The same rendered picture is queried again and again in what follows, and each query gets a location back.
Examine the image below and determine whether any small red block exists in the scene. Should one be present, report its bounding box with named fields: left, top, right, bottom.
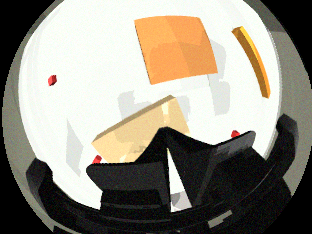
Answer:
left=48, top=74, right=57, bottom=86
left=231, top=130, right=240, bottom=138

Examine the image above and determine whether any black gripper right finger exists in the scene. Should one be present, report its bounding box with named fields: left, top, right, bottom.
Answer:
left=164, top=126, right=256, bottom=208

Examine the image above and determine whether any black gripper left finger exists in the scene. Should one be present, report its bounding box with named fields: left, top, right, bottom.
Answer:
left=85, top=128, right=172, bottom=213

